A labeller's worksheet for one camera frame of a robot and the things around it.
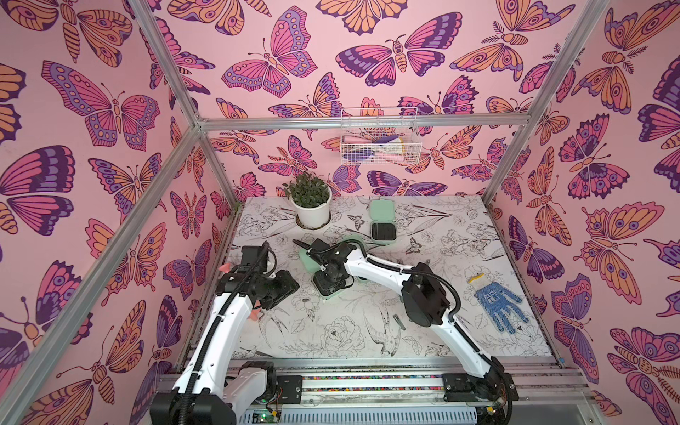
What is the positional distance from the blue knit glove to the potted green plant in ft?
2.01

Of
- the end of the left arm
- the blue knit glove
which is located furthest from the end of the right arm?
the blue knit glove

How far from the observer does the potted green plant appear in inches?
40.0

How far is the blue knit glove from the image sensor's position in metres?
0.87

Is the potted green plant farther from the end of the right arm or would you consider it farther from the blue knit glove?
the blue knit glove

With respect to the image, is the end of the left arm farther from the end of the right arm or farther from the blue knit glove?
the blue knit glove

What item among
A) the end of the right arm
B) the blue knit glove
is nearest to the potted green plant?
the end of the right arm
